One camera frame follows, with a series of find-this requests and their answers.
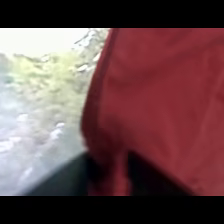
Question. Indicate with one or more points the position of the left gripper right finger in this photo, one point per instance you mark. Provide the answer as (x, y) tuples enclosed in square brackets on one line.
[(150, 180)]

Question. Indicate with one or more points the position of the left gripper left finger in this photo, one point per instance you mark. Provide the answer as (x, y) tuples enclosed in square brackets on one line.
[(63, 180)]

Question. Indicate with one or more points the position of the red garment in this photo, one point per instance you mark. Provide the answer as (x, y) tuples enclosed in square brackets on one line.
[(160, 100)]

